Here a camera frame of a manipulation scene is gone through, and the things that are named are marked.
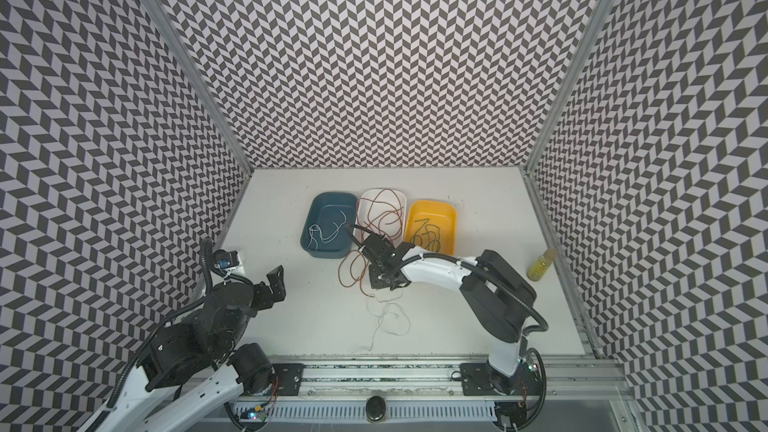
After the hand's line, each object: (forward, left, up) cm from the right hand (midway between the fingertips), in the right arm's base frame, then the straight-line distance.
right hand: (381, 276), depth 89 cm
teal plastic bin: (+15, +19, +2) cm, 24 cm away
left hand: (-7, +25, +18) cm, 32 cm away
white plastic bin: (+28, +4, +6) cm, 29 cm away
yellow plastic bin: (+23, -21, 0) cm, 31 cm away
